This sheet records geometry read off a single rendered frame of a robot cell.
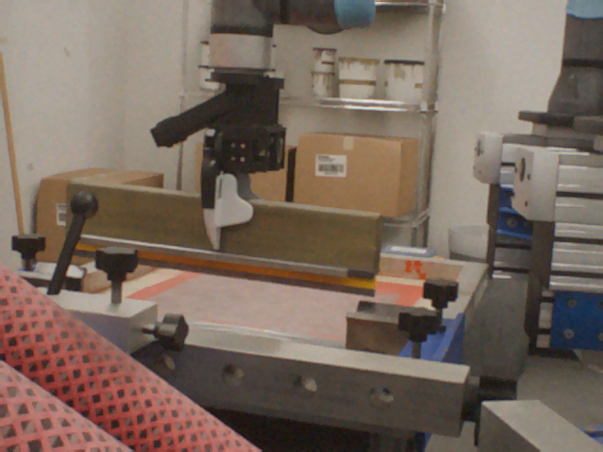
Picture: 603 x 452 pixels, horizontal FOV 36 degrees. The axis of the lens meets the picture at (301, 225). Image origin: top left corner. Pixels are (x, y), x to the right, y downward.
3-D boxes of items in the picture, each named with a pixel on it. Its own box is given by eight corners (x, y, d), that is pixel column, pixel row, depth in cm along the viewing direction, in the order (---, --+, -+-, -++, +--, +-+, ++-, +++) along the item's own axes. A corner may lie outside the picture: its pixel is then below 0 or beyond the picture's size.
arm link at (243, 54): (200, 33, 107) (225, 38, 114) (198, 72, 107) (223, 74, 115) (260, 35, 105) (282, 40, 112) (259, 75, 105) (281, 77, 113)
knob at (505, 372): (449, 425, 84) (456, 347, 83) (513, 434, 83) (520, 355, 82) (438, 454, 77) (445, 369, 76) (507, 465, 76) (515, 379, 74)
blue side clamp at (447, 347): (421, 361, 117) (426, 308, 116) (461, 366, 116) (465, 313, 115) (373, 443, 89) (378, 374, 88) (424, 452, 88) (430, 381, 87)
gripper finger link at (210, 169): (209, 209, 107) (216, 134, 107) (197, 207, 108) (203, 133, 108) (223, 210, 112) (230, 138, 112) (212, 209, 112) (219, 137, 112)
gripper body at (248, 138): (265, 179, 107) (269, 73, 105) (196, 173, 109) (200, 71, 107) (285, 174, 114) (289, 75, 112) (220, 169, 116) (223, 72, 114)
